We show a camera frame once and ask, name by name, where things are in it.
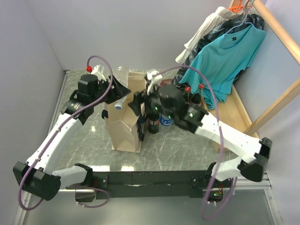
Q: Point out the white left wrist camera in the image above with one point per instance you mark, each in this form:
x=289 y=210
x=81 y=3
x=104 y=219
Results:
x=96 y=74

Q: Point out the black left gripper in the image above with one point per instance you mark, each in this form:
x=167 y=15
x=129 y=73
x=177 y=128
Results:
x=118 y=91

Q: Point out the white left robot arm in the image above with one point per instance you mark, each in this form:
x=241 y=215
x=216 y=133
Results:
x=38 y=175

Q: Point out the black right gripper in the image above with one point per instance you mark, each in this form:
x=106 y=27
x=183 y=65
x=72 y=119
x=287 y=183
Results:
x=135 y=104

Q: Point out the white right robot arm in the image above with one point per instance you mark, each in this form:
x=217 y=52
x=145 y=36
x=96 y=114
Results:
x=252 y=153

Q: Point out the light blue hanger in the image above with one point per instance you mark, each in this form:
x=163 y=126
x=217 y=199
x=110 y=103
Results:
x=242 y=21

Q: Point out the red plaid folded cloth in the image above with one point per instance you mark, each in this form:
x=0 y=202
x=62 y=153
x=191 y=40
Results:
x=166 y=82

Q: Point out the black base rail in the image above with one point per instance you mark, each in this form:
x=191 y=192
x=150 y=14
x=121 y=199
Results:
x=150 y=184

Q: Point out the wooden clothes rack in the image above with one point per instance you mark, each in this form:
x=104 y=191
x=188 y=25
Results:
x=273 y=71

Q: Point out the Pocari bottle blue cap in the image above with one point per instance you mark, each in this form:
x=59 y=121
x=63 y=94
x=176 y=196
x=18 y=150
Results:
x=121 y=74
x=165 y=123

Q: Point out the beige canvas tote bag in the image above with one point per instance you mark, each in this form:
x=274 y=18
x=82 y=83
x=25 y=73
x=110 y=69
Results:
x=122 y=124

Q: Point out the dark floral shirt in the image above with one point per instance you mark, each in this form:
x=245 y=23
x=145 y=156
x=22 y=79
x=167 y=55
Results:
x=219 y=30

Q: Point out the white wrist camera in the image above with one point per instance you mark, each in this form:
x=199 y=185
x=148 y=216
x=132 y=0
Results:
x=96 y=74
x=153 y=78

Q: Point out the white garment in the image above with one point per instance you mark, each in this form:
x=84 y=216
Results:
x=221 y=14

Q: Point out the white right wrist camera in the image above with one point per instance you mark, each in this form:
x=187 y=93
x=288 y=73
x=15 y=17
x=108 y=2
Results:
x=153 y=78

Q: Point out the turquoise t-shirt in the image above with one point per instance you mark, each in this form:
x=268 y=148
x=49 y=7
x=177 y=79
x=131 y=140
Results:
x=221 y=60

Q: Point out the cola bottle red cap front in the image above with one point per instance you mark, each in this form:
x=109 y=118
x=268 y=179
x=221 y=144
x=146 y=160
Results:
x=187 y=94

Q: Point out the orange hanger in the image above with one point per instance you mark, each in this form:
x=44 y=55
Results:
x=236 y=6

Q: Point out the cola bottle red cap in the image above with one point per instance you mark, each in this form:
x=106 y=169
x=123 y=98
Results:
x=187 y=94
x=153 y=122
x=197 y=97

